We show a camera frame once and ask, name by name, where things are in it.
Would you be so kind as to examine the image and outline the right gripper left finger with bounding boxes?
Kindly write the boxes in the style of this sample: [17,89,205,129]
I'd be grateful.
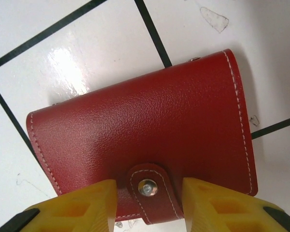
[5,178,118,232]

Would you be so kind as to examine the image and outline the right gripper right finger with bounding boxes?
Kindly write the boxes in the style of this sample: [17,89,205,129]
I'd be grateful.
[182,177,290,232]

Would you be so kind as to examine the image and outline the red leather card holder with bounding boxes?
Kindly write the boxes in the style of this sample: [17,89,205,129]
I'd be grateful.
[26,48,260,226]

